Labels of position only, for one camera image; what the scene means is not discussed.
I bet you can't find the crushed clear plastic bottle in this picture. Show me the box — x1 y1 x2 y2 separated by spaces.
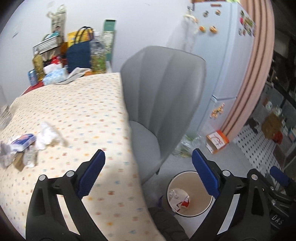
169 188 188 202

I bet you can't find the white tissue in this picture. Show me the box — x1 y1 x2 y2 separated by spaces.
35 121 68 151

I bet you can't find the blue white tissue packet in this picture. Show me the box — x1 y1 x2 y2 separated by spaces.
10 133 36 152

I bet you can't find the red white paper carton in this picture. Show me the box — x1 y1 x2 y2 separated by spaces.
170 195 190 212

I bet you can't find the beige trash bin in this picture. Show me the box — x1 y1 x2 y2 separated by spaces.
160 171 214 218

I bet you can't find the white pegboard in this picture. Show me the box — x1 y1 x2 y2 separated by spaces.
233 125 280 172

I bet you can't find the orange white cardboard box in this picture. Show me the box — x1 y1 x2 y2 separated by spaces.
206 130 229 154

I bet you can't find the brown cardboard box on shelf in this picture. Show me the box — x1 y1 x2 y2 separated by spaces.
261 113 282 139

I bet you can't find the clear plastic bag on floor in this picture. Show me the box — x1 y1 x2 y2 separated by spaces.
172 134 206 158

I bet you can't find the dotted cream tablecloth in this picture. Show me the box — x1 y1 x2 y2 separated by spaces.
1 73 163 240

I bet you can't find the large clear water jug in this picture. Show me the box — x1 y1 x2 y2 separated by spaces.
0 86 12 131

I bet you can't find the grey folded cloth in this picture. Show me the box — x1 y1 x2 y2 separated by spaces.
55 67 92 85

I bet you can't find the blue tissue pack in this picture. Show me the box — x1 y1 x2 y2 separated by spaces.
42 63 69 85

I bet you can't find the blue soda can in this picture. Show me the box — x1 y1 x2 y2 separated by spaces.
28 69 38 86

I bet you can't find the grey shell chair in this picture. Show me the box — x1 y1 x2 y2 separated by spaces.
120 46 206 183

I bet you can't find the navy blue tote bag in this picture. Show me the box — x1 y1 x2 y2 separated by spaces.
65 26 94 74

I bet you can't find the oil bottle yellow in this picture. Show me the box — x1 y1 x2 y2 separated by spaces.
32 49 45 81

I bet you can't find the clear bottle with pickles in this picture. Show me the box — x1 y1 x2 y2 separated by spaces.
90 32 106 74

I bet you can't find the white refrigerator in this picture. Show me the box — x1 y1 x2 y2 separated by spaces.
171 2 258 133

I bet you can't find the yellow snack bag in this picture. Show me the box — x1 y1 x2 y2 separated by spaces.
67 30 92 48

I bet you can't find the white plastic bag on fridge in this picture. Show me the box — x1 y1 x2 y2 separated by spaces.
167 14 199 53

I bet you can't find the green tall box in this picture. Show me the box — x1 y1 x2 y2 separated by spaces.
102 20 116 62

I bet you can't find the pink curtain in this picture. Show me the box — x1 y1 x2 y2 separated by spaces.
222 1 275 141

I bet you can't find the beige canvas tote bag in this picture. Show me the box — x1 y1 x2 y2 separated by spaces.
47 4 67 36

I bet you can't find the wire rack basket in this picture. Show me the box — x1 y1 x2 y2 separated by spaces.
33 36 63 55

